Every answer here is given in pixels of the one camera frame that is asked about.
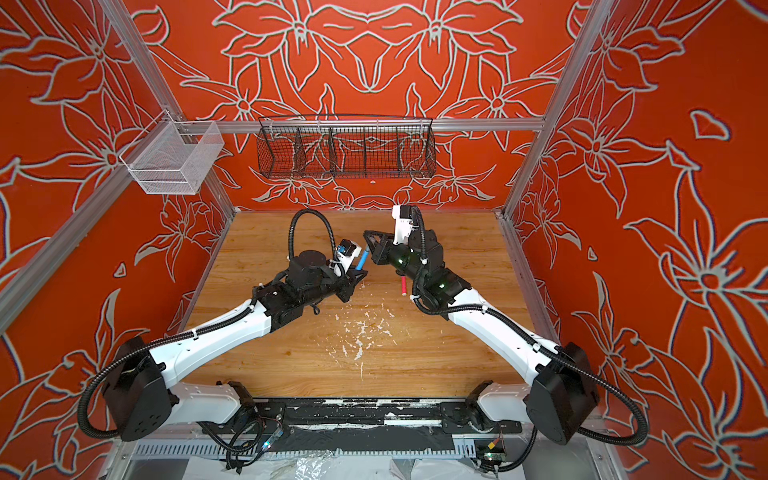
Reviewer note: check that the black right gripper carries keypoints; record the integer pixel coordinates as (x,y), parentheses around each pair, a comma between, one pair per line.
(379,253)

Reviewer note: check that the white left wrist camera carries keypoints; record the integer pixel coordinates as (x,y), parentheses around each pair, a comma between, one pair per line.
(345,254)

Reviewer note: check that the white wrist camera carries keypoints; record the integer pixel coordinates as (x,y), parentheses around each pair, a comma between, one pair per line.
(404,223)
(345,254)

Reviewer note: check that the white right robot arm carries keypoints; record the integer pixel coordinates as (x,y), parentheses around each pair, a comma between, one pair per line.
(559,394)

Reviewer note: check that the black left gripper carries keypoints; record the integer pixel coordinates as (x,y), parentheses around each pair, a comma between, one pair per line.
(347,280)

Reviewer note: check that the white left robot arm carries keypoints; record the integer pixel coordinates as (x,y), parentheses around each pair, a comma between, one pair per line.
(144,387)

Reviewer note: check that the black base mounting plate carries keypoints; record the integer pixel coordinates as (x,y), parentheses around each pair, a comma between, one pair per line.
(438,415)

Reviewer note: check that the aluminium frame rails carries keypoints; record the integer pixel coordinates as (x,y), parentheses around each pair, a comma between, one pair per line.
(74,104)

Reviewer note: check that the black wire basket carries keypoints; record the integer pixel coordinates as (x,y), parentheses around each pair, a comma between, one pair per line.
(351,147)

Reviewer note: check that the blue pen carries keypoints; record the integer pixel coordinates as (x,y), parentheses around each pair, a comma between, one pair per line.
(361,263)

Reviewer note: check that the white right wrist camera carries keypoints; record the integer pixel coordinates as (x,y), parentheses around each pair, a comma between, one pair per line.
(404,223)

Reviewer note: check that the clear plastic bin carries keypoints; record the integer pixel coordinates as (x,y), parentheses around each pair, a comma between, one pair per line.
(168,161)

